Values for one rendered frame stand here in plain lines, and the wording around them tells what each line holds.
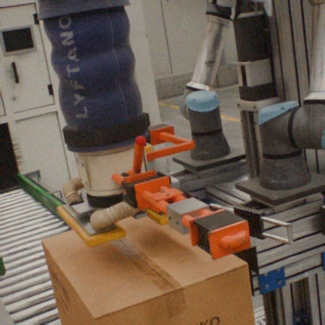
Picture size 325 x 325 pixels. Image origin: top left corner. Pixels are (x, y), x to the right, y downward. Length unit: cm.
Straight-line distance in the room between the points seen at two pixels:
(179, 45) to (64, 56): 1024
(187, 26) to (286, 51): 996
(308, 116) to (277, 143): 12
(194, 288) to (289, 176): 45
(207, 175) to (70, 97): 78
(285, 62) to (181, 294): 81
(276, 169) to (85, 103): 57
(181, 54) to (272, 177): 1010
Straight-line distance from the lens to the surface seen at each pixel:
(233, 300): 141
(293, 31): 178
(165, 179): 124
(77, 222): 149
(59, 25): 138
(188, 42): 1169
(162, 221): 140
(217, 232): 92
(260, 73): 181
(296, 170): 159
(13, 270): 270
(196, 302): 136
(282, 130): 155
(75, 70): 137
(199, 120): 199
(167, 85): 1135
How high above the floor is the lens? 155
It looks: 14 degrees down
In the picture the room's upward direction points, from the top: 9 degrees counter-clockwise
